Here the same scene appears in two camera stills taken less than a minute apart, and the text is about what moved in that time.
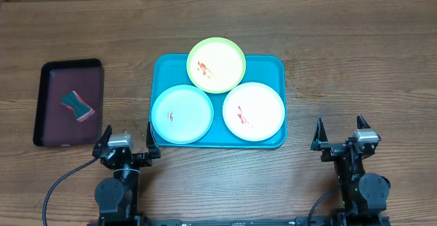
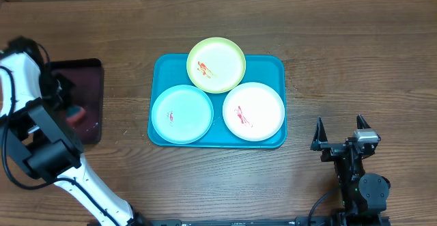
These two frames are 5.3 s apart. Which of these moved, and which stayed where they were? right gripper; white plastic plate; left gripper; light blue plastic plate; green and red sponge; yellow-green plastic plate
Moved: green and red sponge; left gripper
Stayed: light blue plastic plate; right gripper; yellow-green plastic plate; white plastic plate
